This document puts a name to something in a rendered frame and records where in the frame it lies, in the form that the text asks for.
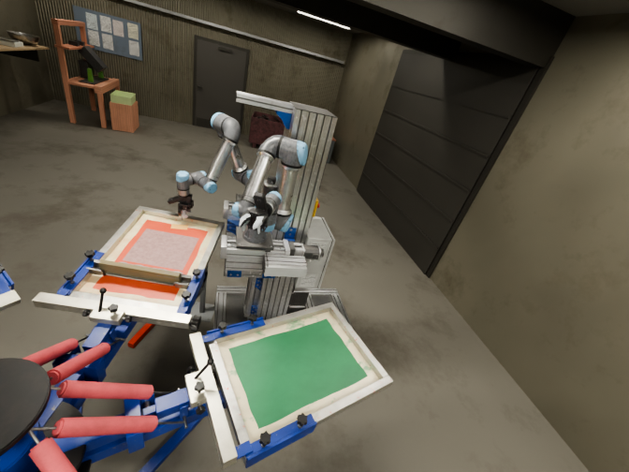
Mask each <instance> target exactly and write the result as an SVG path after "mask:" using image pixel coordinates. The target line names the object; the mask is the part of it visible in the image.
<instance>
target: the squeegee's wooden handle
mask: <svg viewBox="0 0 629 472"><path fill-rule="evenodd" d="M98 264H99V267H100V270H103V271H104V273H116V274H121V275H127V276H133V277H138V278H144V279H150V280H155V281H161V282H167V283H172V284H174V282H179V283H181V282H182V278H181V274H180V273H175V272H169V271H164V270H158V269H153V268H147V267H141V266H137V265H131V264H125V263H120V262H115V261H109V260H104V259H101V260H100V261H99V263H98ZM174 285H175V284H174Z"/></svg>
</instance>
